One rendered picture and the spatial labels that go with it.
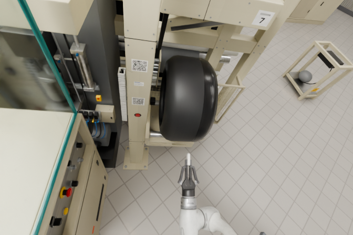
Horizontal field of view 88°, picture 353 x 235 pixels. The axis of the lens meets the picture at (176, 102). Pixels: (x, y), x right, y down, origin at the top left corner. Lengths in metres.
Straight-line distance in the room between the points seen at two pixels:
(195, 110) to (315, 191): 2.36
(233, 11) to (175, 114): 0.60
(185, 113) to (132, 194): 1.37
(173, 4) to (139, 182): 1.75
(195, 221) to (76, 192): 0.68
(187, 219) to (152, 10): 1.00
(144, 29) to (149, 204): 1.76
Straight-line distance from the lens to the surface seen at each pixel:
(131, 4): 0.73
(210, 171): 2.36
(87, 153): 1.35
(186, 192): 1.14
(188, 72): 1.01
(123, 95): 1.11
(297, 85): 3.89
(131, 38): 0.81
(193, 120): 1.00
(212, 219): 1.22
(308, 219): 2.88
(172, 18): 1.21
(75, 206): 1.28
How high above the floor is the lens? 2.13
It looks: 53 degrees down
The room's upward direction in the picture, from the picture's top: 18 degrees clockwise
